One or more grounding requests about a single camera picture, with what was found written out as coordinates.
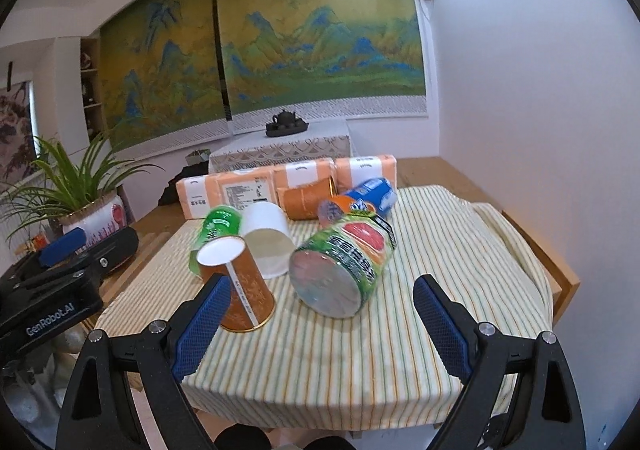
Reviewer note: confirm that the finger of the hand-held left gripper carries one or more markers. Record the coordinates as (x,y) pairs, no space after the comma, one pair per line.
(117,245)
(62,242)

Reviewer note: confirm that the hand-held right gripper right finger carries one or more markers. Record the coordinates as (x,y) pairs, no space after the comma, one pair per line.
(442,330)

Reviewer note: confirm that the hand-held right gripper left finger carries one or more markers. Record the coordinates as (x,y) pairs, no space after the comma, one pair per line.
(200,330)

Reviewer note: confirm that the orange paper cup gold rim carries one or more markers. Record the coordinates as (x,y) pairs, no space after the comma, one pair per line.
(250,285)

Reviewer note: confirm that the green paper cup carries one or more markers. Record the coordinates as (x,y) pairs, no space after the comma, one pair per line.
(220,222)

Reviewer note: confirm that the white paper cup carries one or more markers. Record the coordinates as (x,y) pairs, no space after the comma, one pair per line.
(267,240)

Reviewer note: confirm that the orange and blue cup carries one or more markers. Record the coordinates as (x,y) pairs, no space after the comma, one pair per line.
(340,207)

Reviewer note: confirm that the plain orange paper cup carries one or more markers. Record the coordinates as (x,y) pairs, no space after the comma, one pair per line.
(300,202)

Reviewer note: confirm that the potted green plant white pot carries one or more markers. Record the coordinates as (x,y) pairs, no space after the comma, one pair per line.
(95,222)

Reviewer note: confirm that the dark cloth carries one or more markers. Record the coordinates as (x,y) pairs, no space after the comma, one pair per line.
(172,187)

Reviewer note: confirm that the white plastic bag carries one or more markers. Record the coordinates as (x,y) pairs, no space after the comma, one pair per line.
(35,395)

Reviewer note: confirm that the striped tablecloth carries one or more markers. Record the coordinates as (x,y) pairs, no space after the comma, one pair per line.
(350,355)

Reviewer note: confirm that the orange packet white label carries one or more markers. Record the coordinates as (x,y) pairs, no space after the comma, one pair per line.
(300,172)
(365,167)
(225,190)

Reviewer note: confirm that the green can watermelon label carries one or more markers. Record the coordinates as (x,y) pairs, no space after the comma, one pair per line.
(350,250)

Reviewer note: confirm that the dark tea tray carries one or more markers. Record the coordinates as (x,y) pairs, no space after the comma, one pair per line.
(287,131)

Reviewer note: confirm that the low table white lace cloth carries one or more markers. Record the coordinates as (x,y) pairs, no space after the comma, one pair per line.
(300,147)

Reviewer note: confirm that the dark teapot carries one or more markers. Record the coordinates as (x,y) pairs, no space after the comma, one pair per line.
(286,118)

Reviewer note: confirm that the branch painting wall picture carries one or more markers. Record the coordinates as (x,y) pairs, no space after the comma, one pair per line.
(15,130)

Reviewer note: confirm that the wooden wall shelf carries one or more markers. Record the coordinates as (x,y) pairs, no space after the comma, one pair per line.
(90,90)

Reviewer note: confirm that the narrow landscape wall hanging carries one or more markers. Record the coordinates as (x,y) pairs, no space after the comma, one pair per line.
(160,70)

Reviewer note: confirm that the wide landscape wall hanging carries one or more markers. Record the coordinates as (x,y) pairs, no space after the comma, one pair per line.
(325,40)

